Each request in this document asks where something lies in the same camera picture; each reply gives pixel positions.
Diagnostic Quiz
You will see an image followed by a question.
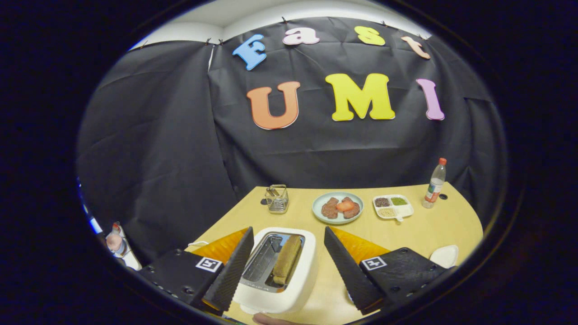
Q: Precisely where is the small wire basket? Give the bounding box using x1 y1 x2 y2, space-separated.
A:
265 184 289 214

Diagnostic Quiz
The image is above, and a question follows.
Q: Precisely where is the rounded brown toast slice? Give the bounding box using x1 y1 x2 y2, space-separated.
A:
272 234 302 286

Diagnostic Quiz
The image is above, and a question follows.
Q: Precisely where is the brown meat patty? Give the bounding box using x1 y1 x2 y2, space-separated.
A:
322 197 340 219
342 197 361 219

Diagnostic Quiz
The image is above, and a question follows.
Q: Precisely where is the white plate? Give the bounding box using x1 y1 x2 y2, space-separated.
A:
429 245 459 269

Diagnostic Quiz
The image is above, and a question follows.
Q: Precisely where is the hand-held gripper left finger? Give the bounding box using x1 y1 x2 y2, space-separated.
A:
138 227 255 316

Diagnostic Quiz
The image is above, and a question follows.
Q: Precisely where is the black backdrop cloth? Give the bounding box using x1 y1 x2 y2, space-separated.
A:
76 17 508 267

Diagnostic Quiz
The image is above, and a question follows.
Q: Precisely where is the white toaster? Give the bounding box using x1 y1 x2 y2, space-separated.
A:
233 227 318 315

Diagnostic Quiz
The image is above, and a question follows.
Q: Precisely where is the pale green plate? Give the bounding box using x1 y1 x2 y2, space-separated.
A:
312 192 364 225

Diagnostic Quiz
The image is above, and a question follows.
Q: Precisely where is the small pinkish container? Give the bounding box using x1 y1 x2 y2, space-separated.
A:
106 222 129 258

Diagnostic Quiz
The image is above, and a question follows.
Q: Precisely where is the blue-lit screen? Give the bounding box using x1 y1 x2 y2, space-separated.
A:
77 178 103 235

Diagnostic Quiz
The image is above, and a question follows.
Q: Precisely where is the clear red-capped water bottle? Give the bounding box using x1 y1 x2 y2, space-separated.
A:
422 158 447 209

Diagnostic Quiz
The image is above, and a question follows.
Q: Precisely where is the white divided spice dish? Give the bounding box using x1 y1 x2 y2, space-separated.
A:
373 195 415 223

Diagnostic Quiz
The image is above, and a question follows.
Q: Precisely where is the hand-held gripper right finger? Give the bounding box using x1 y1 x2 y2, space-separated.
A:
323 226 452 316

